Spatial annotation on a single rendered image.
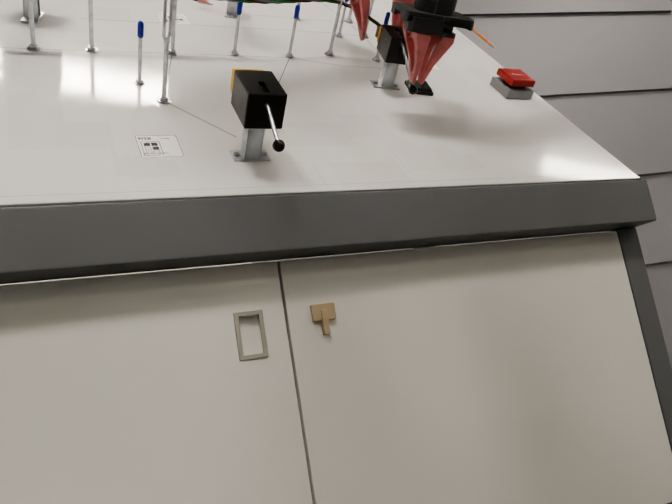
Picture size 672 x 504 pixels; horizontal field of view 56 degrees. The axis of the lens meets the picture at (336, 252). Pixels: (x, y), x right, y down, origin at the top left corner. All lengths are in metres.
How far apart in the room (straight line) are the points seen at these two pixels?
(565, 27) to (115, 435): 3.27
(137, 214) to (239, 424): 0.25
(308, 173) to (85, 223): 0.27
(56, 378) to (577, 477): 0.66
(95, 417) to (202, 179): 0.28
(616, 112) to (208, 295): 3.07
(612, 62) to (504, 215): 2.89
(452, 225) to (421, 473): 0.30
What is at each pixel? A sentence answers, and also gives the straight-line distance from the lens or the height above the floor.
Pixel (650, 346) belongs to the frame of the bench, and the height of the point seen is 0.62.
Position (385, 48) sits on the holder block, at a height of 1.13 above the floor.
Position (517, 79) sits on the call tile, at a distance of 1.18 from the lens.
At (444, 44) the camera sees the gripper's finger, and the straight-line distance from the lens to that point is 0.92.
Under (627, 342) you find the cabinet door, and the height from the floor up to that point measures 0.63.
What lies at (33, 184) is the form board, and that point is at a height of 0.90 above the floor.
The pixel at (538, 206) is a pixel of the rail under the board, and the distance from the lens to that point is 0.91.
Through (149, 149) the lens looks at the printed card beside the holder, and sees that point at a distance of 0.78.
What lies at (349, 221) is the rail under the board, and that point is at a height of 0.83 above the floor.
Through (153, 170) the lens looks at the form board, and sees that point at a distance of 0.75.
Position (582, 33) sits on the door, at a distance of 3.70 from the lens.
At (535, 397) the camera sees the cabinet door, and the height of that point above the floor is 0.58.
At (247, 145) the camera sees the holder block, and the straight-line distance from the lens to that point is 0.77.
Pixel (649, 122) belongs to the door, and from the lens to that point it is 3.70.
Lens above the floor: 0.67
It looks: 10 degrees up
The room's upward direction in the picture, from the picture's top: 9 degrees counter-clockwise
